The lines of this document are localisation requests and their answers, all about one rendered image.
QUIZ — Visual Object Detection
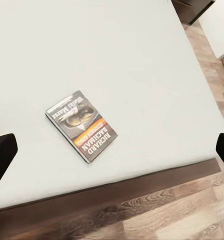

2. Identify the hardback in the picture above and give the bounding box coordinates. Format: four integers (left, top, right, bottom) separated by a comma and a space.
45, 91, 118, 164

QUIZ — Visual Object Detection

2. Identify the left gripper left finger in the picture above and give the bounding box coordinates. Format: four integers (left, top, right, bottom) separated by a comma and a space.
0, 133, 18, 180

